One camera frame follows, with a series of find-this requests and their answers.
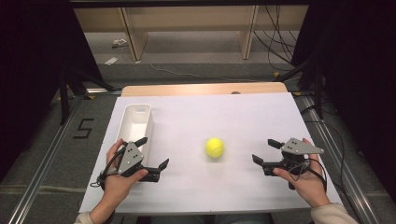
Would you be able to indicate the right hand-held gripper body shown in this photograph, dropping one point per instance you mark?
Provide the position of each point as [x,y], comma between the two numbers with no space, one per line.
[295,157]

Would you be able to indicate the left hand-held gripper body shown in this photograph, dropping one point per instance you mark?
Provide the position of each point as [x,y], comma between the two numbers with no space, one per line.
[130,157]

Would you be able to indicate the white rectangular plastic bin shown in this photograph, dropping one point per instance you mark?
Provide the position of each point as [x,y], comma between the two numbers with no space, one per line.
[135,124]

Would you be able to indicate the yellow tennis ball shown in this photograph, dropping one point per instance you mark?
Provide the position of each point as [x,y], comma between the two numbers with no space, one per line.
[214,147]

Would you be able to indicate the person's left hand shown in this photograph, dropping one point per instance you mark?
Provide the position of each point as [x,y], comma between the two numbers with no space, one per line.
[116,183]

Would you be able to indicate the person's right hand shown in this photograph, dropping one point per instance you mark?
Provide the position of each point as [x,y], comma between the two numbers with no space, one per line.
[306,185]

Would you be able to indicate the white board sheet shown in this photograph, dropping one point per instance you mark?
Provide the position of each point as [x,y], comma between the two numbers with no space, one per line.
[243,121]

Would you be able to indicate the black tripod stand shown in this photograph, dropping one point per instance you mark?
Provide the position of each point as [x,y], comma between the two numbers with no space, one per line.
[70,87]
[311,77]

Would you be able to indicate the light wooden table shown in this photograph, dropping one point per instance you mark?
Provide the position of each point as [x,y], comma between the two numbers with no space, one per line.
[202,89]

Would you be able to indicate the white paper scrap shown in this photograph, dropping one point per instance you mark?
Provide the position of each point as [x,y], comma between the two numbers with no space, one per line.
[111,61]

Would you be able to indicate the black curtain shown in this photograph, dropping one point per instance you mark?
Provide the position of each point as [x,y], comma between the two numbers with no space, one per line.
[358,77]
[31,77]

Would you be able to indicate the small grey white floor device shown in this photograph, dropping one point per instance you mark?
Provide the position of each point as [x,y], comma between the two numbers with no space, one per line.
[120,42]

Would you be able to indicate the light wooden bench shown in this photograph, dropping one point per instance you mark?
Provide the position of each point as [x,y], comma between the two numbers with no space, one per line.
[137,37]

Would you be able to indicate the long metal floor rail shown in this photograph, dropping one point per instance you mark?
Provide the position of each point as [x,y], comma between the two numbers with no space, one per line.
[339,161]
[40,168]

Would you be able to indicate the short metal rail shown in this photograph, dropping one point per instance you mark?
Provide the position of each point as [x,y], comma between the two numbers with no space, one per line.
[102,90]

